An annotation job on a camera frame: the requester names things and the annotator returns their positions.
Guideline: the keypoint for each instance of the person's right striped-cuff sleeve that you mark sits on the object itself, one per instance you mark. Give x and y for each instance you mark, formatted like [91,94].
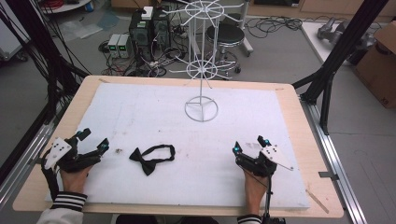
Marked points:
[249,219]

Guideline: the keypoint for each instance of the grey robot part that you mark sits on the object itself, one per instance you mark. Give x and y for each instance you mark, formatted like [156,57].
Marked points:
[337,29]

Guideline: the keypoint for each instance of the brown cardboard box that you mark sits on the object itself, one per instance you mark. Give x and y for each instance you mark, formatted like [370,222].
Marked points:
[378,68]

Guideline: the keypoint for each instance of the aluminium rail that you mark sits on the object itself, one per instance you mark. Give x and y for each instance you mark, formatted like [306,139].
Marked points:
[21,161]
[334,161]

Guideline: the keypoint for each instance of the black round stool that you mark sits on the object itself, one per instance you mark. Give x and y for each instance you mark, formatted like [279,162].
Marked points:
[225,35]

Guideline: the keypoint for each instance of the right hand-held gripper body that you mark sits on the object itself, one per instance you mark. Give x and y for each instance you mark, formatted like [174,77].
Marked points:
[264,161]

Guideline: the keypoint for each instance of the clear plastic sheet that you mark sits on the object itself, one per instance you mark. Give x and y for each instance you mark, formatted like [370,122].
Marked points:
[82,28]

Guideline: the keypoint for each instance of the person's dark lap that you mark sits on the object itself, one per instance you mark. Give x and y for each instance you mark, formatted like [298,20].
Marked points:
[165,219]

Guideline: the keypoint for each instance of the grey power supply green display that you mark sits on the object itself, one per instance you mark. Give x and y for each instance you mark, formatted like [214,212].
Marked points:
[124,46]
[113,45]

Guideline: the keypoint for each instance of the person's left hand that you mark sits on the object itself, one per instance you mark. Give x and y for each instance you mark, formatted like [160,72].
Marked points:
[74,182]

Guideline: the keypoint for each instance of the small dark fluff speck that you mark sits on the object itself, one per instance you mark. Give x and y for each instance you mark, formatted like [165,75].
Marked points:
[118,151]

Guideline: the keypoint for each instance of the person's left striped-cuff sleeve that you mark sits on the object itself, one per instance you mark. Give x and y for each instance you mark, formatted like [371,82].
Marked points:
[67,205]

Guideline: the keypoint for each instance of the black bow tie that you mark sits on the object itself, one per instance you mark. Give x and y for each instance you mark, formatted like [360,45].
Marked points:
[152,158]

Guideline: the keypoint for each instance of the white box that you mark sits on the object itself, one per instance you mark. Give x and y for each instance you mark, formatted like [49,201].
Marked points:
[147,12]

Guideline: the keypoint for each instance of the person's striped-cuff sleeve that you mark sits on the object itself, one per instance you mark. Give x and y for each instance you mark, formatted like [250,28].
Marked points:
[249,219]
[67,205]

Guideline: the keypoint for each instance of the small metal bracket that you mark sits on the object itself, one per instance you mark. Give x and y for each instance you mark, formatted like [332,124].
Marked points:
[328,175]

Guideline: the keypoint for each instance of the person's right hand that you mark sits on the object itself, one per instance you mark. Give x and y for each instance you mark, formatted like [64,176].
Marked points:
[253,189]

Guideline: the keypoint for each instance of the thin wooden stick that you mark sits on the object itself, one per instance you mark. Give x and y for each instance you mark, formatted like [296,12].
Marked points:
[317,201]

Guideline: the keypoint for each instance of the white foam mat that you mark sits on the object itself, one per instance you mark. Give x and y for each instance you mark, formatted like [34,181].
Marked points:
[186,149]

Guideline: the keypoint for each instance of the black computer tower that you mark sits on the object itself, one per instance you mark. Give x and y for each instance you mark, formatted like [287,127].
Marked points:
[161,29]
[140,32]

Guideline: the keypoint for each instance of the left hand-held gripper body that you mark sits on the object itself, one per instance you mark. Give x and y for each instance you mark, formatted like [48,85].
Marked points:
[76,161]

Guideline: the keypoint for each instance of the black metal frame strut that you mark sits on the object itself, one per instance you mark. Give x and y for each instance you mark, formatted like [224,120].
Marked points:
[339,56]

